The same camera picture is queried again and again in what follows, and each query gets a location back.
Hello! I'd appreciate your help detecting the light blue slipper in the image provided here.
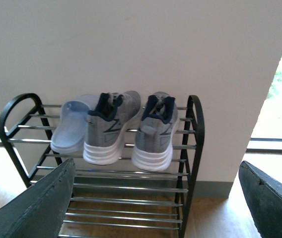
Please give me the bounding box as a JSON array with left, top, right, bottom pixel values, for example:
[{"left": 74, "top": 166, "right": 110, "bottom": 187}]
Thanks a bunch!
[{"left": 50, "top": 94, "right": 99, "bottom": 154}]

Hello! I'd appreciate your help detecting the grey sneaker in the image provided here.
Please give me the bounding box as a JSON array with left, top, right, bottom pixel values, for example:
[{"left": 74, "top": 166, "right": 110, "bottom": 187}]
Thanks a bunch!
[
  {"left": 83, "top": 91, "right": 142, "bottom": 165},
  {"left": 132, "top": 92, "right": 179, "bottom": 172}
]

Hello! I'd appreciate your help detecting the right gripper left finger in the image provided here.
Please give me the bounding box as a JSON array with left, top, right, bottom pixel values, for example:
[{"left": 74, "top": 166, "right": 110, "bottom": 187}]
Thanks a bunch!
[{"left": 0, "top": 159, "right": 75, "bottom": 238}]

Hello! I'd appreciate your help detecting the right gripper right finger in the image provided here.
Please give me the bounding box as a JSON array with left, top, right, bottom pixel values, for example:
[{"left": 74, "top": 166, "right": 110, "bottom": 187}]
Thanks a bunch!
[{"left": 238, "top": 161, "right": 282, "bottom": 238}]

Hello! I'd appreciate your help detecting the black metal shoe rack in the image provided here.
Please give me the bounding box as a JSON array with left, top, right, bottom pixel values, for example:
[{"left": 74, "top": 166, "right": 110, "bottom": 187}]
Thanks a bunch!
[{"left": 0, "top": 93, "right": 205, "bottom": 238}]

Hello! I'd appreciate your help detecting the grey window frame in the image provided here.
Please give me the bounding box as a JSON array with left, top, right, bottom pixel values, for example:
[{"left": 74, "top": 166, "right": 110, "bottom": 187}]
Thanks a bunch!
[{"left": 246, "top": 138, "right": 282, "bottom": 153}]

